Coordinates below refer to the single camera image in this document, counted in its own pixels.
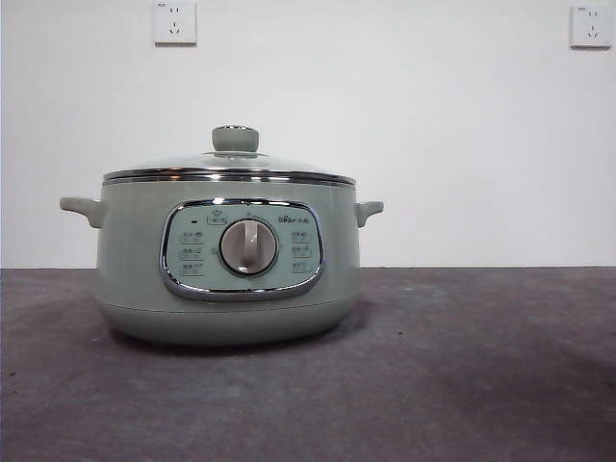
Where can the sage green electric pot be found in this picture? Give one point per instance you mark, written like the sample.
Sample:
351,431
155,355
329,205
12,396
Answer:
135,250

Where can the glass lid with green knob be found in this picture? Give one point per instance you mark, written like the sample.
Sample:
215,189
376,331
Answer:
235,139

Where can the white wall socket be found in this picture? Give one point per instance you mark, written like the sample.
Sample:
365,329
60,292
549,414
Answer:
588,26
175,21

